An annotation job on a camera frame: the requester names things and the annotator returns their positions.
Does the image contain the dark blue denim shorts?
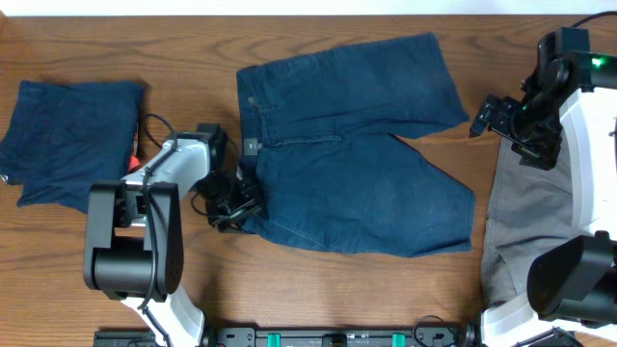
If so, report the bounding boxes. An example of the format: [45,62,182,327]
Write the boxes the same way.
[236,33,475,257]

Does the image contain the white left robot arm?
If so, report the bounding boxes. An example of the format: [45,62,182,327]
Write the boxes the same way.
[83,124,262,346]

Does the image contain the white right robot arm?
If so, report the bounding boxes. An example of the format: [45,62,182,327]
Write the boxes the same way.
[469,44,616,346]

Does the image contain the grey button shirt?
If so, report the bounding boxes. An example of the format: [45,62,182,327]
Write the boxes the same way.
[481,139,577,307]

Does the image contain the red printed package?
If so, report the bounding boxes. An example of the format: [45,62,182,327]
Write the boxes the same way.
[127,128,141,174]

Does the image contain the folded navy blue garment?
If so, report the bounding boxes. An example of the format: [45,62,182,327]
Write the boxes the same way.
[1,80,145,213]

